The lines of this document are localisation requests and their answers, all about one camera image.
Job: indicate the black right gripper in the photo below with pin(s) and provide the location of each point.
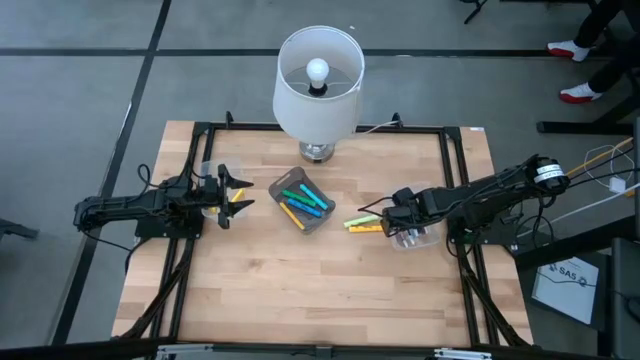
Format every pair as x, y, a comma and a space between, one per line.
412, 215

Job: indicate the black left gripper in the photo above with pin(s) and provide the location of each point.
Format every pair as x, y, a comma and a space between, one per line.
205, 200

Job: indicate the yellow highlighter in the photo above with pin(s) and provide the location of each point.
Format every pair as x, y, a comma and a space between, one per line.
362, 229
292, 216
239, 195

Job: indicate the light blue highlighter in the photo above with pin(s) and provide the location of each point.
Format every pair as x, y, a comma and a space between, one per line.
303, 207

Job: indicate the teal highlighter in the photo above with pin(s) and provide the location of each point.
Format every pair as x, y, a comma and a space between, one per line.
314, 197

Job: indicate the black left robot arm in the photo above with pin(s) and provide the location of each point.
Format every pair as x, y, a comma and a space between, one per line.
125, 205

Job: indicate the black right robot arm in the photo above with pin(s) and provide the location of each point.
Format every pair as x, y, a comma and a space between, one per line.
480, 200

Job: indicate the clear plastic bin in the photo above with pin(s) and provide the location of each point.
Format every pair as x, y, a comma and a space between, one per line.
235, 167
430, 240

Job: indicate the pale green highlighter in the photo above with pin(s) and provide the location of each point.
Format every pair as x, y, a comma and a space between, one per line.
361, 221

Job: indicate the smoky grey plastic bin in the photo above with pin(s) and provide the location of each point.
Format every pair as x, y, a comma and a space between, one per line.
287, 187

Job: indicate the silver table lamp white shade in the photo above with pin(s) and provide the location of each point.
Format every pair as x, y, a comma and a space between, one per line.
310, 115

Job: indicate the white printed paper sheet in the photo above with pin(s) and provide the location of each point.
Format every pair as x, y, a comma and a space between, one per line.
565, 295

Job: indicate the white power adapter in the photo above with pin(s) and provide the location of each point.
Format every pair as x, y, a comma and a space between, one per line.
618, 185

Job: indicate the black furniture leg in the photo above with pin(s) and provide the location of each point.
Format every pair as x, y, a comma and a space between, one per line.
17, 230
475, 10

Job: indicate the black side desk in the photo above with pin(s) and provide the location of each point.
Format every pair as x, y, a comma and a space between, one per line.
622, 290

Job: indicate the person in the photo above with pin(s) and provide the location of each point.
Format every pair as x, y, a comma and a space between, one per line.
575, 50

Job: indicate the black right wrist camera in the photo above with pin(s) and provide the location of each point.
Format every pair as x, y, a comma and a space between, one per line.
404, 195

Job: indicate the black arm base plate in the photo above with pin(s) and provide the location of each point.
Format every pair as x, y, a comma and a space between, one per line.
170, 230
490, 237

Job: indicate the black aluminium table frame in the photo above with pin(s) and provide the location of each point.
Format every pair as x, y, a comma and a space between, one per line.
250, 127

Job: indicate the silver aluminium bracket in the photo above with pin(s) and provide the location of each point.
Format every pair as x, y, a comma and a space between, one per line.
185, 350
462, 354

